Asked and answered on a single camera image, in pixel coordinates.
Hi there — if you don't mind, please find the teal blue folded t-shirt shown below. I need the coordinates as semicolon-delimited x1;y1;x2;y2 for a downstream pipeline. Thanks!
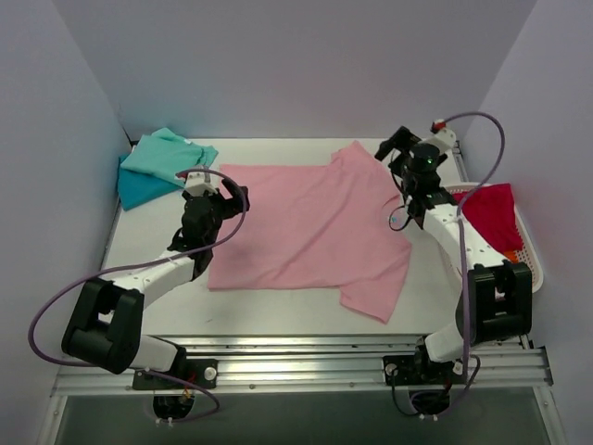
117;154;181;211

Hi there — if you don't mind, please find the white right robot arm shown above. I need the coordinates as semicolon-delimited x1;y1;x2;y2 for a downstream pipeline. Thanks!
375;123;533;383

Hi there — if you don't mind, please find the aluminium rail frame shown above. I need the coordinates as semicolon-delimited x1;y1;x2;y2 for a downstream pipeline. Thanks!
35;138;566;445

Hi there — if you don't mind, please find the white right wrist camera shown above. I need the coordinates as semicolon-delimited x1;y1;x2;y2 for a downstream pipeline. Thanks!
427;120;458;153

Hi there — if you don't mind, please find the orange t-shirt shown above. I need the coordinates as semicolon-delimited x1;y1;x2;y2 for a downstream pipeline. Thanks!
503;250;520;263

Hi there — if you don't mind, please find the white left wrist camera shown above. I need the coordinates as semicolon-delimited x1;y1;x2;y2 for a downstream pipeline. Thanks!
184;172;217;197

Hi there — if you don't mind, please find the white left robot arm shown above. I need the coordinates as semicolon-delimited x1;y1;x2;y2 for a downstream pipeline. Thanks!
61;179;250;388

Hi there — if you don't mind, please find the pink t-shirt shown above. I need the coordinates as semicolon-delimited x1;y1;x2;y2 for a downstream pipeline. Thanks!
208;141;411;323

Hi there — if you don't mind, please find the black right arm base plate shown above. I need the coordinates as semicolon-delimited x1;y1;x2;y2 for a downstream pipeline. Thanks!
382;354;464;388

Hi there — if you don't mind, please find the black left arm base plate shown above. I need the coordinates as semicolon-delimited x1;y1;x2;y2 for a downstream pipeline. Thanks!
132;358;219;391

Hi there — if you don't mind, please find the white plastic basket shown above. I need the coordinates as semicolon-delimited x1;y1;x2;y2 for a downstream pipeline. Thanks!
444;183;545;294

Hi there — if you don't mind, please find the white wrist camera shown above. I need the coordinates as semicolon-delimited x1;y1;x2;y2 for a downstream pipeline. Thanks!
427;120;458;153
184;172;217;197

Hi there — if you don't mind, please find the mint green folded t-shirt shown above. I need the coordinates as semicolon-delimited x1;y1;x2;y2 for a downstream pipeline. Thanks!
120;128;219;187

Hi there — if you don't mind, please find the magenta t-shirt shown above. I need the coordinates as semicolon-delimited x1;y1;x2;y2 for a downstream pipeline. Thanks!
462;184;524;253

